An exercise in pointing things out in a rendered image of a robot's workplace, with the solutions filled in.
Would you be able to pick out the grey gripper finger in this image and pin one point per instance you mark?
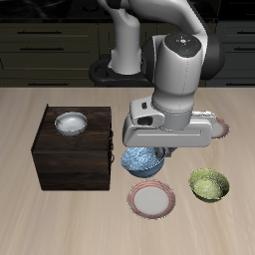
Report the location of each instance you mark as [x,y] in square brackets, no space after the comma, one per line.
[160,152]
[170,151]

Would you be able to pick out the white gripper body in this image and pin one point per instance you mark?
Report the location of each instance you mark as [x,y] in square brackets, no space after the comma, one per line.
[166,137]

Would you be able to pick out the blue speckled bowl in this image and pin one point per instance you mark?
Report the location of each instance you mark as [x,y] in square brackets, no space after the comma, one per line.
[139,162]

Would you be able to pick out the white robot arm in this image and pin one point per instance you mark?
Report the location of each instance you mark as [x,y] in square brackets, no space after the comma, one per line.
[179,76]

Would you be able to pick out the white plate with red rim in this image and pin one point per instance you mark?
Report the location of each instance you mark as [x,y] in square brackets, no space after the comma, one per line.
[220,128]
[151,200]

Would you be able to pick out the green bowl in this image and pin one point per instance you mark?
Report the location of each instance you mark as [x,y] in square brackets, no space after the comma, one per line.
[209,186]

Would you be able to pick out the white bowl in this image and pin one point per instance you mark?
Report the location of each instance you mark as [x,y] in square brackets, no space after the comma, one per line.
[70,124]

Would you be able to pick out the dark wooden cabinet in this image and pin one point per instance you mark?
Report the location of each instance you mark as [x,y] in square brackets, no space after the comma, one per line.
[73,162]

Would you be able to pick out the dark kitchen cupboards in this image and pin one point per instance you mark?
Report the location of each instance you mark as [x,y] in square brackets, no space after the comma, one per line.
[50,43]

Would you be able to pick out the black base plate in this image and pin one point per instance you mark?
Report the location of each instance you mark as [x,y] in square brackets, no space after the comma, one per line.
[96,71]

